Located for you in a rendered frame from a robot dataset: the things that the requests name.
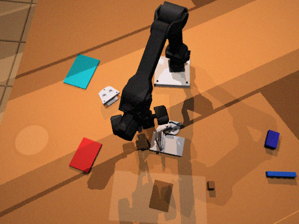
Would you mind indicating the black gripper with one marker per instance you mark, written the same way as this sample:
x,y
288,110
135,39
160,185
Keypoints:
x,y
148,121

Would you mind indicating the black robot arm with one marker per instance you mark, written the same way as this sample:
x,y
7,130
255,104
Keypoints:
x,y
136,97

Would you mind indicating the blue rectangular block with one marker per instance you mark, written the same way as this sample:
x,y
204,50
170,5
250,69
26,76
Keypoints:
x,y
272,139

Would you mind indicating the teal flat rectangular plate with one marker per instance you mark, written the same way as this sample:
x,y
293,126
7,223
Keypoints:
x,y
81,71

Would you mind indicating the blue flat bar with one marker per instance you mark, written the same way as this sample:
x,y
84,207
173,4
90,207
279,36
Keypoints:
x,y
280,174

